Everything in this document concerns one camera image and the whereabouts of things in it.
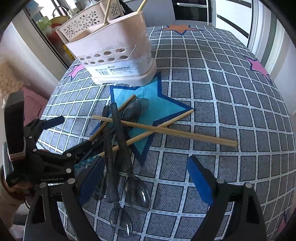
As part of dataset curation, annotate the black-handled clear spoon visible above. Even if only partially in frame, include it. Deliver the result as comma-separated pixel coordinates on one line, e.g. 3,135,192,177
117,99,140,123
103,126,133,238
137,98,149,116
110,102,151,213

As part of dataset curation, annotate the blue-tipped wooden chopstick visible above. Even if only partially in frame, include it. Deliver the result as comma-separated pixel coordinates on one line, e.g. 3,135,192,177
92,109,194,157

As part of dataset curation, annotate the long wooden chopstick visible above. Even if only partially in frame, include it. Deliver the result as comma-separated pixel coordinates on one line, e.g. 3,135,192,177
91,114,238,147

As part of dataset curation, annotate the pink cardboard box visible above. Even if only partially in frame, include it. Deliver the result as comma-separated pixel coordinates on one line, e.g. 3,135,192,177
22,86,48,126

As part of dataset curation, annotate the grey checked tablecloth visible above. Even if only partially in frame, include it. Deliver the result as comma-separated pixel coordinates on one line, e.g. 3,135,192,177
36,24,293,241

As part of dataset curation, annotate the pink plastic utensil holder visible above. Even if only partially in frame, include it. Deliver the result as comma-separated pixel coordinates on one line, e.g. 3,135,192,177
66,11,157,86

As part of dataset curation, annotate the chopstick in holder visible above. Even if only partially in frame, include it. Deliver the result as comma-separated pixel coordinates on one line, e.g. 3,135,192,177
137,0,147,14
103,0,111,25

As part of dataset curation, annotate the beige perforated storage rack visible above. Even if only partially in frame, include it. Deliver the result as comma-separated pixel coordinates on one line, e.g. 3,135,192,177
56,0,123,44

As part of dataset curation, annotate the black oven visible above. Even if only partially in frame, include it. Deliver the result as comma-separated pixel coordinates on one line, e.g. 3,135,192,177
172,0,212,23

